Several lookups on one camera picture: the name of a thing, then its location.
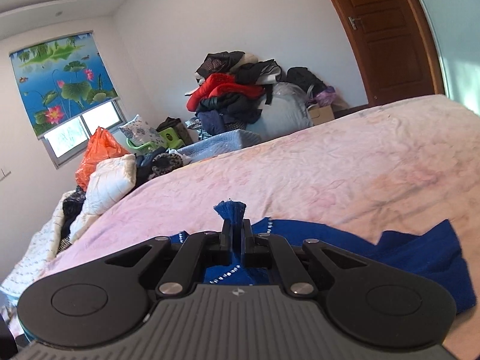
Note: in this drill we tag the pile of clothes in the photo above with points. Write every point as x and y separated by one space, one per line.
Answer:
231 85

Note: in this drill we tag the clear plastic bag bundle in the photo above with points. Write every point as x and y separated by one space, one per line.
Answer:
285 114

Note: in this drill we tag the dark patterned garment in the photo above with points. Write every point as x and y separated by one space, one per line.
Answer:
156 164

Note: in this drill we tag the blue knit sweater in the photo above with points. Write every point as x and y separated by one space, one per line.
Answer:
435 255

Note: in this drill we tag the green plastic stool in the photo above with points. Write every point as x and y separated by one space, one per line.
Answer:
169 139

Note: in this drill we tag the pink floral bed sheet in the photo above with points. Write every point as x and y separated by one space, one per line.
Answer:
403 167

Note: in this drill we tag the cardboard box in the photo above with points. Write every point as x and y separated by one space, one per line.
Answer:
320 115

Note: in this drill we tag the brown wooden door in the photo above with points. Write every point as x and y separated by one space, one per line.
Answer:
393 47

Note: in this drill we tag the light blue folded blanket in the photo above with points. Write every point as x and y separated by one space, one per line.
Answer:
220 144

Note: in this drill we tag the window with grey frame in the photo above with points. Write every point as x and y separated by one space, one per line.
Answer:
64 142

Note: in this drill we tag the white quilted duvet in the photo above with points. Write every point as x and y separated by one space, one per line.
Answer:
112 179

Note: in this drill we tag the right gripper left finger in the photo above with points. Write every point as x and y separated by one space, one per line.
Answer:
189 260

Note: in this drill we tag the floral white pillow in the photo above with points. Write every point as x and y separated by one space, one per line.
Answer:
139 131

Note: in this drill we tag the black bag by wall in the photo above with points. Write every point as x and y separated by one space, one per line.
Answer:
306 80

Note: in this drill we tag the lotus print roller blind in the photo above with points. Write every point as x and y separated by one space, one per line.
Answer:
60 79

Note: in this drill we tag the orange plastic bag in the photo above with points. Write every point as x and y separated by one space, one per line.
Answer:
101 146

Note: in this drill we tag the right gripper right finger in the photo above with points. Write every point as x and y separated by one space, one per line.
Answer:
269 259

